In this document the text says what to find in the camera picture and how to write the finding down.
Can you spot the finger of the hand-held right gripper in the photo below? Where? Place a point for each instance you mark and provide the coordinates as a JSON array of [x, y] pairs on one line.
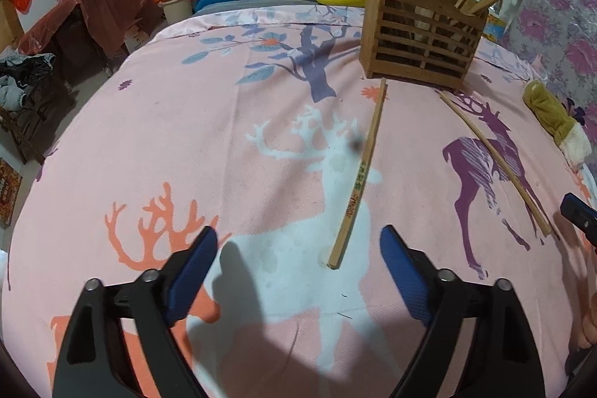
[[578, 214]]

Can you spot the person's right hand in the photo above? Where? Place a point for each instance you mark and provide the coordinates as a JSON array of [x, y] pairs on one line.
[[588, 323]]

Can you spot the dark wooden stool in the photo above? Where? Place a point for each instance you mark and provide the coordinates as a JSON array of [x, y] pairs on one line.
[[42, 118]]

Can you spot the purple floral cloth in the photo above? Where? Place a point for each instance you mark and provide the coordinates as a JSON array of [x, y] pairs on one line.
[[559, 6]]

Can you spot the wooden chopstick holder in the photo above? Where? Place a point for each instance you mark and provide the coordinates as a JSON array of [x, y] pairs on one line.
[[419, 53]]

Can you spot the printed wooden chopstick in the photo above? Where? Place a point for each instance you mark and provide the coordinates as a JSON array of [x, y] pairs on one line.
[[361, 174]]

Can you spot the olive sock with white cuff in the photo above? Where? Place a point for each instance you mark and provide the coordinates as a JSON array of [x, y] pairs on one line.
[[550, 113]]

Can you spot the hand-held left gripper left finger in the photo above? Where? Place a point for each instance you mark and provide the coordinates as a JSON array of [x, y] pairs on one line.
[[193, 272]]

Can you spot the clear plastic bottle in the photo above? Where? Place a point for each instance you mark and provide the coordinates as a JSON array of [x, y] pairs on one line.
[[496, 22]]

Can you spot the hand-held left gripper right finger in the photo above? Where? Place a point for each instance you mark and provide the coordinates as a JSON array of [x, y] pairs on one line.
[[405, 272]]

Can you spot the cardboard box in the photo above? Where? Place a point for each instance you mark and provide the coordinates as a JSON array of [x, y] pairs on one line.
[[137, 39]]

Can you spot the red printed board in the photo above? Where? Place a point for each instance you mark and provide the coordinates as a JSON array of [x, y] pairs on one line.
[[9, 193]]

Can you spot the pink printed blanket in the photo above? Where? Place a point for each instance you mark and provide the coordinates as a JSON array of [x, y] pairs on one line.
[[186, 123]]

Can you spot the dark clothes pile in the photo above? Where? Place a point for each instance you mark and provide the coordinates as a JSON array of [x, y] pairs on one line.
[[23, 71]]

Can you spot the cream trash bin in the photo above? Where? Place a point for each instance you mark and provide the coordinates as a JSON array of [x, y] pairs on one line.
[[176, 11]]

